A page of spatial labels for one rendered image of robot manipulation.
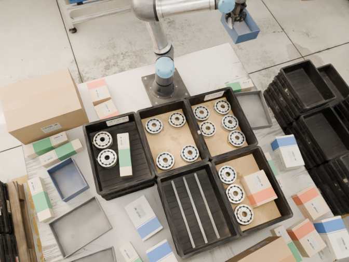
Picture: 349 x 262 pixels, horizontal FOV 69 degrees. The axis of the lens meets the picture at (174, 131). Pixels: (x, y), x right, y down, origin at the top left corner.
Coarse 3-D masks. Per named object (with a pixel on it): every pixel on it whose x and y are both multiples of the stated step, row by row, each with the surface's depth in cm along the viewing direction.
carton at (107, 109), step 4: (108, 100) 162; (100, 104) 161; (104, 104) 161; (108, 104) 161; (112, 104) 161; (96, 108) 159; (100, 108) 160; (104, 108) 160; (108, 108) 160; (112, 108) 160; (96, 112) 164; (100, 112) 158; (104, 112) 159; (108, 112) 159; (112, 112) 159; (116, 112) 159; (100, 116) 157; (104, 116) 158; (108, 116) 158
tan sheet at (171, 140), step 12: (144, 120) 152; (168, 132) 151; (180, 132) 151; (156, 144) 147; (168, 144) 148; (180, 144) 148; (192, 144) 149; (156, 156) 144; (180, 156) 145; (156, 168) 141
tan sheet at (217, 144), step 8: (200, 104) 160; (208, 104) 160; (232, 112) 159; (208, 120) 156; (216, 120) 156; (216, 128) 154; (216, 136) 152; (224, 136) 152; (208, 144) 149; (216, 144) 150; (224, 144) 150; (216, 152) 148; (224, 152) 148
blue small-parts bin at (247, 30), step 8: (224, 16) 151; (248, 16) 154; (224, 24) 154; (240, 24) 157; (248, 24) 156; (256, 24) 149; (232, 32) 149; (240, 32) 154; (248, 32) 155; (256, 32) 148; (232, 40) 152; (240, 40) 149; (248, 40) 152
